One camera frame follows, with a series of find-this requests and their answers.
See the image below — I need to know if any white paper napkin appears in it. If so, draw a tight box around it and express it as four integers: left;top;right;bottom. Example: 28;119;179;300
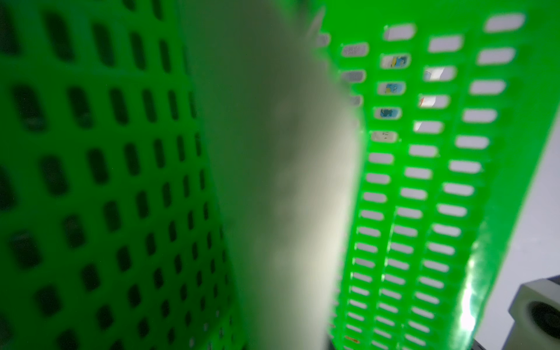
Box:
179;1;362;349

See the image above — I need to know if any green plastic basket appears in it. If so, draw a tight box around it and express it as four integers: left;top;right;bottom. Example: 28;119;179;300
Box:
1;1;559;349

